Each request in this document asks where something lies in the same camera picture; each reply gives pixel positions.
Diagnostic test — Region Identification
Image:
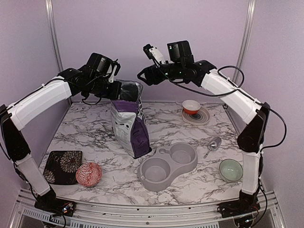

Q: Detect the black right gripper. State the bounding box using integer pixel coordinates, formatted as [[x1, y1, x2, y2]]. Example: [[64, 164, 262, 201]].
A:
[[138, 60, 184, 85]]

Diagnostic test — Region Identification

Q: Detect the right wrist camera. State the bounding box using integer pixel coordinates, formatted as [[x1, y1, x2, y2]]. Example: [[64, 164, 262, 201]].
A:
[[143, 44, 166, 66]]

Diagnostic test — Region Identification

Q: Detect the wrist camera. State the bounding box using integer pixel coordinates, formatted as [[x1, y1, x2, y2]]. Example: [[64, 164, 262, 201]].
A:
[[143, 44, 166, 66], [108, 59, 121, 83]]

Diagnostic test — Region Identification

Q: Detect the aluminium corner post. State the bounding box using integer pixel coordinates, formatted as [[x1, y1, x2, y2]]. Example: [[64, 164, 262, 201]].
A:
[[237, 0, 257, 68], [45, 0, 64, 72]]

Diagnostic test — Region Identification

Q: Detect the aluminium left corner post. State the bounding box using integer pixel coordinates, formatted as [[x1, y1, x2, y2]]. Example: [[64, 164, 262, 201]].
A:
[[45, 0, 64, 72]]

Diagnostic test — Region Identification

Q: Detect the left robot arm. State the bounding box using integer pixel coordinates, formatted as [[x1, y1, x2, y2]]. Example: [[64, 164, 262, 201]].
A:
[[0, 53, 121, 211]]

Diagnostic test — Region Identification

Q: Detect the red patterned ceramic bowl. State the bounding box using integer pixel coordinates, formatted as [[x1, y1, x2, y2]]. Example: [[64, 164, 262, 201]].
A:
[[76, 162, 102, 187]]

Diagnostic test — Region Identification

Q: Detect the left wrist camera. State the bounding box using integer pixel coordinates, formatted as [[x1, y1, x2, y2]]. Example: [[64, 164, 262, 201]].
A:
[[108, 59, 121, 83]]

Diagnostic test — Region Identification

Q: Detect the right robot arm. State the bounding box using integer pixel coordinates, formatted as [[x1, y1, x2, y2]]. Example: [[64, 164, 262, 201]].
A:
[[137, 40, 269, 213]]

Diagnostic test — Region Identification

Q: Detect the aluminium right corner post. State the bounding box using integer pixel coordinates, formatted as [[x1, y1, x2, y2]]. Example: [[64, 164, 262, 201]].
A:
[[237, 0, 257, 68]]

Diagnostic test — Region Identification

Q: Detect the silver metal scoop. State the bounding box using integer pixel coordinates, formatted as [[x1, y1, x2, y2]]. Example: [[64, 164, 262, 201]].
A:
[[203, 136, 222, 159]]

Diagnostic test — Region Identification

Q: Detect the black floral square plate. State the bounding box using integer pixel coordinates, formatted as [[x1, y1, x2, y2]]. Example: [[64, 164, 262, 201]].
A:
[[43, 151, 83, 185]]

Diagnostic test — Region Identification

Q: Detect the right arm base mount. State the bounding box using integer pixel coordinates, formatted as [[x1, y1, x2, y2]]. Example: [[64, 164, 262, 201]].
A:
[[217, 189, 261, 218]]

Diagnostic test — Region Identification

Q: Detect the grey double pet bowl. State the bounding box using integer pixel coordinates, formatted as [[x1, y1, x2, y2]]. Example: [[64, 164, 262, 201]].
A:
[[137, 142, 198, 192]]

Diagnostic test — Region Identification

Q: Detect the aluminium front frame rail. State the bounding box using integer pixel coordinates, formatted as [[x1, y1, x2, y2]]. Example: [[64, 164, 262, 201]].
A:
[[9, 187, 285, 228]]

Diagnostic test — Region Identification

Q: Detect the spiral pattern ceramic plate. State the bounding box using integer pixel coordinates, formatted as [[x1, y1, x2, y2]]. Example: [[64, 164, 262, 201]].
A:
[[181, 106, 210, 126]]

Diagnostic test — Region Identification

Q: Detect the pale green glass bowl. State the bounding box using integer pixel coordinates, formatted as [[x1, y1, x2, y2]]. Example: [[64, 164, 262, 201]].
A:
[[219, 159, 243, 183]]

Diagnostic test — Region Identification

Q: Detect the purple puppy food bag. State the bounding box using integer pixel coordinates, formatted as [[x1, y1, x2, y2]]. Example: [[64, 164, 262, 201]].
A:
[[110, 80, 152, 159]]

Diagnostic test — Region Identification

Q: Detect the orange white ceramic bowl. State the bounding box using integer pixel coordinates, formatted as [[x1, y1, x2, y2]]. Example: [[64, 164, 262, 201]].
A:
[[182, 100, 201, 114]]

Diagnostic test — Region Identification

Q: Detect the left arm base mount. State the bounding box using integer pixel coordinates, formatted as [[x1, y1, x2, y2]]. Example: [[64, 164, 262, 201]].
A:
[[34, 188, 76, 217]]

